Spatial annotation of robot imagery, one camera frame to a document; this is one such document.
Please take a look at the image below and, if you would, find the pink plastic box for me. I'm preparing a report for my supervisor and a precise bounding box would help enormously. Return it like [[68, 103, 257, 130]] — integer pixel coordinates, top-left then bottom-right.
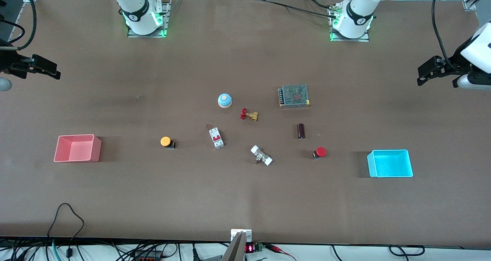
[[54, 134, 102, 163]]

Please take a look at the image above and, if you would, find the cyan plastic box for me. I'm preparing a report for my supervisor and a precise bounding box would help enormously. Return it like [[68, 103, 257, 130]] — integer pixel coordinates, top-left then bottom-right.
[[367, 149, 414, 178]]

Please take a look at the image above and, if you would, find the metal mesh power supply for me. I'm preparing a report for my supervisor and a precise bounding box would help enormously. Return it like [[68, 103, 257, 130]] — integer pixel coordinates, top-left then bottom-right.
[[278, 84, 310, 108]]

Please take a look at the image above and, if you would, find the white red circuit breaker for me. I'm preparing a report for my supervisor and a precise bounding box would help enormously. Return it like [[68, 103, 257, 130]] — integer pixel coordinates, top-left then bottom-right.
[[209, 127, 225, 149]]

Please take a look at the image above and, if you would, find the metal fitting with white caps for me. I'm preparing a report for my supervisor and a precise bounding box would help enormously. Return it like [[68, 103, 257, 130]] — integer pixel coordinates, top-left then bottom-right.
[[250, 145, 273, 166]]

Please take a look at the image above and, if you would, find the red clip lead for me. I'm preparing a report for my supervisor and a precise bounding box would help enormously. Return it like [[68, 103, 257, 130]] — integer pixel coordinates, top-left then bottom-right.
[[265, 244, 297, 261]]

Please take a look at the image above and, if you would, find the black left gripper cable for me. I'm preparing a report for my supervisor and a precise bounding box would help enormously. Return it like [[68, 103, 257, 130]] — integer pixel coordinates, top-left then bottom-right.
[[432, 0, 454, 68]]

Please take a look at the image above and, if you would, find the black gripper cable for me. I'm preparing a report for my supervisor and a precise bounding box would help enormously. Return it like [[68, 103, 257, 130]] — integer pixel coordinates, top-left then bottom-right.
[[432, 0, 454, 68], [0, 0, 38, 51]]

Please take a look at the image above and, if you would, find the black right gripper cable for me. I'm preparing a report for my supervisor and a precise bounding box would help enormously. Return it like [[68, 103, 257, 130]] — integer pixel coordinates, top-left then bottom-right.
[[0, 0, 38, 51]]

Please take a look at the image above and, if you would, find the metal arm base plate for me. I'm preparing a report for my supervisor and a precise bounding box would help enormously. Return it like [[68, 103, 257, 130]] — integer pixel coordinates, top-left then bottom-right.
[[329, 4, 370, 42], [127, 0, 169, 38]]

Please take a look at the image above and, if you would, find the black cable on table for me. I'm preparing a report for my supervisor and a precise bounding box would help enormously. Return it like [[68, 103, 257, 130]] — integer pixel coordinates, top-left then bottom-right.
[[261, 0, 340, 15]]

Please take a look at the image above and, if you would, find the black coiled cable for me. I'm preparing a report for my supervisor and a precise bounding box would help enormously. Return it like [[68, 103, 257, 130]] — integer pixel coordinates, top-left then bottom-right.
[[389, 245, 425, 257]]

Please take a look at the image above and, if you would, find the brass valve with red handle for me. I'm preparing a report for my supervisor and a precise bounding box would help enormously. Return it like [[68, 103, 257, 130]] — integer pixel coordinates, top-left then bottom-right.
[[240, 108, 259, 122]]

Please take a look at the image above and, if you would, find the black looped cable with plug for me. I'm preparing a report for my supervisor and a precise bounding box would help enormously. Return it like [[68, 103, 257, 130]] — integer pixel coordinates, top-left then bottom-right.
[[47, 203, 85, 259]]

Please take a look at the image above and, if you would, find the teal cable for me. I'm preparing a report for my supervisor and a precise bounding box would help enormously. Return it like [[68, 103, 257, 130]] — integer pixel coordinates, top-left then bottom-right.
[[51, 239, 63, 261]]

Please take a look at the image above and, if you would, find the grey metal camera bracket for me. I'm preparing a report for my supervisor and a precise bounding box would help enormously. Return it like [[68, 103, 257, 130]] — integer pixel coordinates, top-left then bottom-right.
[[222, 229, 253, 261]]

